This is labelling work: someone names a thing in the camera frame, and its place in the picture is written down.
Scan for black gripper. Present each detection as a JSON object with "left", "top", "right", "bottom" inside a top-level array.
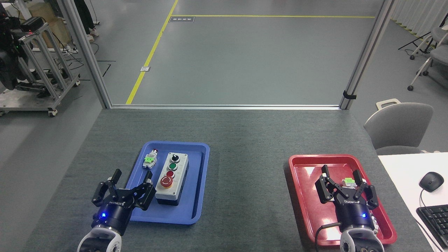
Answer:
[
  {"left": 315, "top": 165, "right": 379, "bottom": 233},
  {"left": 92, "top": 169, "right": 156, "bottom": 236}
]

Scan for grey control box with buttons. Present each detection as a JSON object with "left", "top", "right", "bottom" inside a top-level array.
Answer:
[{"left": 155, "top": 152, "right": 190, "bottom": 206}]

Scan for cardboard box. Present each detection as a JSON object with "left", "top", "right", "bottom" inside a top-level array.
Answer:
[{"left": 19, "top": 3, "right": 72, "bottom": 49}]

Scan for red plastic tray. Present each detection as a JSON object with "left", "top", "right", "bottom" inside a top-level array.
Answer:
[{"left": 288, "top": 154, "right": 398, "bottom": 247}]

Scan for white desk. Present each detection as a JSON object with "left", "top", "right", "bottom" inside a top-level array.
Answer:
[{"left": 377, "top": 152, "right": 448, "bottom": 252}]

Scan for blue plastic tray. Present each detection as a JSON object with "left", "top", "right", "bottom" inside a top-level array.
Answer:
[{"left": 117, "top": 141, "right": 210, "bottom": 225}]

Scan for black computer mouse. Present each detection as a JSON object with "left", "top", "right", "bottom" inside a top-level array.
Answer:
[{"left": 419, "top": 171, "right": 445, "bottom": 192}]

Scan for black keyboard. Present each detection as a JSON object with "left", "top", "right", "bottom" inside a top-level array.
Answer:
[{"left": 416, "top": 205, "right": 448, "bottom": 250}]

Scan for grey office chair on wheels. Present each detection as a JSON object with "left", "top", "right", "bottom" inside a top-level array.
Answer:
[
  {"left": 407, "top": 45, "right": 448, "bottom": 91},
  {"left": 409, "top": 26, "right": 448, "bottom": 60}
]

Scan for person's legs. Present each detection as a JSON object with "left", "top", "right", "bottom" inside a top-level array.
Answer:
[{"left": 73, "top": 0, "right": 100, "bottom": 43}]

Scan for black machine on cart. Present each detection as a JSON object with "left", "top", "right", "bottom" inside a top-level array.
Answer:
[{"left": 0, "top": 0, "right": 35, "bottom": 92}]

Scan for red-capped push button switch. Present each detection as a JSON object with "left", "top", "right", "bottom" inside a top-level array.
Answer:
[{"left": 142, "top": 149, "right": 159, "bottom": 169}]

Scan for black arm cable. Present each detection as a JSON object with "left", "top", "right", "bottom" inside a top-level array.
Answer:
[{"left": 314, "top": 222, "right": 342, "bottom": 252}]

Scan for silver horizontal rail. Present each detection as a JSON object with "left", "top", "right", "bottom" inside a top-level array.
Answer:
[{"left": 111, "top": 104, "right": 342, "bottom": 111}]

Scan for silver aluminium post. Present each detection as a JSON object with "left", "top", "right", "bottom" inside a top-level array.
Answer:
[
  {"left": 339, "top": 0, "right": 396, "bottom": 110},
  {"left": 59, "top": 0, "right": 112, "bottom": 109}
]

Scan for aluminium frame cart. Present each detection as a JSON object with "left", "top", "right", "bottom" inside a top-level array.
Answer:
[{"left": 0, "top": 23, "right": 81, "bottom": 118}]

